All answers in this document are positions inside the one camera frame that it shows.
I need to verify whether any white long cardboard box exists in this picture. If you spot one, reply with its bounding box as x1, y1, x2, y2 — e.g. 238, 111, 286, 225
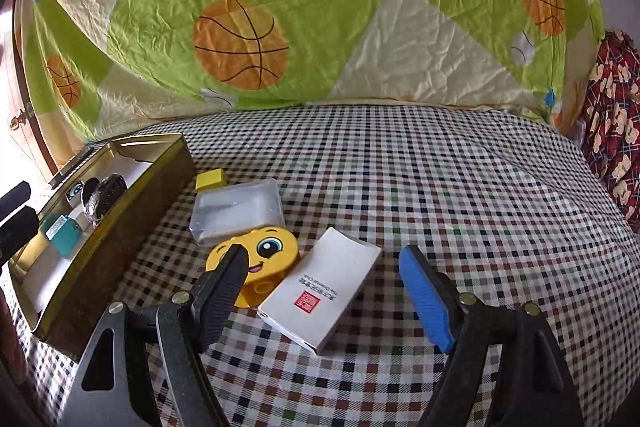
257, 227, 383, 354

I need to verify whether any red patterned cloth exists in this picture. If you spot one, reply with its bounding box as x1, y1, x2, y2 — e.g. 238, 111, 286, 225
580, 29, 640, 233

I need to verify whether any clear plastic box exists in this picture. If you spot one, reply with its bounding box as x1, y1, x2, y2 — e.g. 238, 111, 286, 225
190, 178, 286, 249

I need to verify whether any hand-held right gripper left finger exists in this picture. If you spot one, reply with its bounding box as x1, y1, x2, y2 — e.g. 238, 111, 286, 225
57, 243, 251, 427

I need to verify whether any checkered bedsheet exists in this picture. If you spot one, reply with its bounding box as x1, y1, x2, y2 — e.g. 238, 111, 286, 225
0, 103, 640, 427

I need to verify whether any yellow smiley face block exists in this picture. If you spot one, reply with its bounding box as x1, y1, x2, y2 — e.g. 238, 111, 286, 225
206, 227, 301, 309

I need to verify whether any brass cabinet handle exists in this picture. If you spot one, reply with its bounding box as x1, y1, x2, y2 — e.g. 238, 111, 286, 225
10, 103, 34, 130

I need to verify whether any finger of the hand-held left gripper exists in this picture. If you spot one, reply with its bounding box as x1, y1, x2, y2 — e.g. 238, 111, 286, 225
0, 181, 32, 218
0, 207, 40, 263

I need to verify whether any black round object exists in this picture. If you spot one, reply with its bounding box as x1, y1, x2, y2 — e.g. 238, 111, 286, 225
82, 173, 127, 228

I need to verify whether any teal toy block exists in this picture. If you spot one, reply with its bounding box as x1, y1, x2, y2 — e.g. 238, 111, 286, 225
45, 215, 83, 258

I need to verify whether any small yellow block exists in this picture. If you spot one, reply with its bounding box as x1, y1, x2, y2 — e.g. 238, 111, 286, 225
195, 168, 227, 192

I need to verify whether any green basketball print quilt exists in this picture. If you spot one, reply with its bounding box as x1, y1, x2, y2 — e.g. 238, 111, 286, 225
15, 0, 606, 142

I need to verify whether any wooden cabinet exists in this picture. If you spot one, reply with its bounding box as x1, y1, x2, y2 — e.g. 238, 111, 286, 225
0, 7, 58, 188

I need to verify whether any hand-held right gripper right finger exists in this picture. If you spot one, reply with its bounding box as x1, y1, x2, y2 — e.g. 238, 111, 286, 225
398, 244, 586, 427

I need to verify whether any gold tin box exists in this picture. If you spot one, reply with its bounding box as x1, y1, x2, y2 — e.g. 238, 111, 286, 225
7, 133, 197, 362

